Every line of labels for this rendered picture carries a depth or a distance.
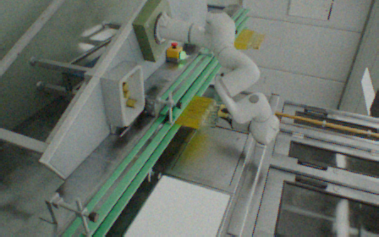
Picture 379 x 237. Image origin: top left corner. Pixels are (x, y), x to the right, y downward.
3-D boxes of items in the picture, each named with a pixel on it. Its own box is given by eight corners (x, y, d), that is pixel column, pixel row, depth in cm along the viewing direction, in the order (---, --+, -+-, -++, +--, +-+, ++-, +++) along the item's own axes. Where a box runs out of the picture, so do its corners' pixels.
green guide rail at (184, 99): (159, 114, 146) (175, 118, 144) (159, 112, 146) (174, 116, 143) (241, 17, 282) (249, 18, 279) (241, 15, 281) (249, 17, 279)
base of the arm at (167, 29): (151, 23, 132) (183, 28, 127) (162, 3, 137) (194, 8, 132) (159, 46, 146) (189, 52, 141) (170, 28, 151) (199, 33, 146)
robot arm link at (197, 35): (187, 48, 137) (221, 55, 132) (188, 20, 130) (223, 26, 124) (195, 41, 145) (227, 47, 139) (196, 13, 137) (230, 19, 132)
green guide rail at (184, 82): (159, 101, 142) (174, 104, 140) (159, 99, 141) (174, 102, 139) (242, 8, 277) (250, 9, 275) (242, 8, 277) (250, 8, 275)
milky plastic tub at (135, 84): (107, 124, 129) (125, 129, 126) (100, 77, 116) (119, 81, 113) (129, 104, 142) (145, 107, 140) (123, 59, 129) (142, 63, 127)
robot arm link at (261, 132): (255, 100, 127) (266, 118, 144) (242, 127, 124) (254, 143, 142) (274, 106, 122) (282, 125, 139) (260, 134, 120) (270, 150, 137)
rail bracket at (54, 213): (41, 221, 96) (98, 246, 89) (25, 185, 86) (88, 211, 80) (50, 210, 100) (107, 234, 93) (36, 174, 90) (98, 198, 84)
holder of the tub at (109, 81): (108, 134, 132) (124, 138, 130) (100, 77, 116) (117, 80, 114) (129, 112, 145) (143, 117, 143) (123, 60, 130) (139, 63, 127)
